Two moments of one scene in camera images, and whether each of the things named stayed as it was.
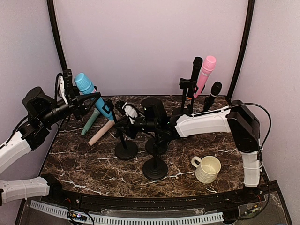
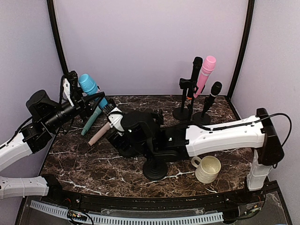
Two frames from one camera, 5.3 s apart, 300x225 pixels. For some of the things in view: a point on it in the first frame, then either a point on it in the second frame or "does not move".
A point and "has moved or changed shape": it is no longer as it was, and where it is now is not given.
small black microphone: x=215 y=90 does not move
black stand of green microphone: x=155 y=168 does not move
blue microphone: x=85 y=84 has moved or changed shape
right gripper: x=129 y=129 to x=116 y=140
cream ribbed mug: x=207 y=169 does not move
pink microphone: x=207 y=68 does not move
